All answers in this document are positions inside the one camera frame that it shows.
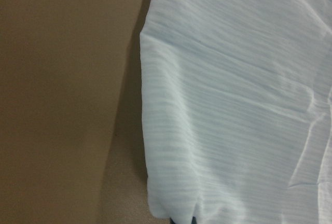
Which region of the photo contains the light blue button-up shirt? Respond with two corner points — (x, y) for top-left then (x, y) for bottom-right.
(140, 0), (331, 223)

